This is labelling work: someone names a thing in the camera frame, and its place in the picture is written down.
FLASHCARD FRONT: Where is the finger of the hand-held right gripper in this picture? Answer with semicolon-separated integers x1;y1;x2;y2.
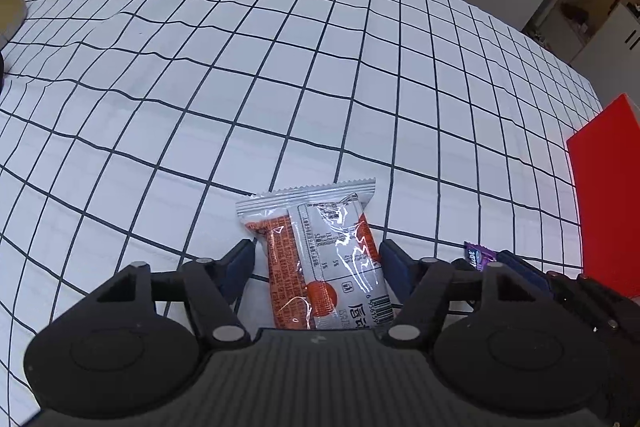
495;249;640;330

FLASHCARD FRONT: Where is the checked white tablecloth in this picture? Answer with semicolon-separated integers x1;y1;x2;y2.
0;0;606;427

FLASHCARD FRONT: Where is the purple candy packet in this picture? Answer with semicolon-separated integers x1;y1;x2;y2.
463;241;501;271

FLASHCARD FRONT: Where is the red cardboard box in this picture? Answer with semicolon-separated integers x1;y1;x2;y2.
566;93;640;300

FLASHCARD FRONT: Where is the silver and orange snack packet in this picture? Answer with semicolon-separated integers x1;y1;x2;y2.
235;177;394;330

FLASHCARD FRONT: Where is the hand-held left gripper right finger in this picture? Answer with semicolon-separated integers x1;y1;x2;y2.
378;239;543;350

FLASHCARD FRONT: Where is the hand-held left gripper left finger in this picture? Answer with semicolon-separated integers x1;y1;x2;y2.
90;238;257;350

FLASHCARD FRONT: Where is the white cabinet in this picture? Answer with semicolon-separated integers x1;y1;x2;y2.
570;2;640;68

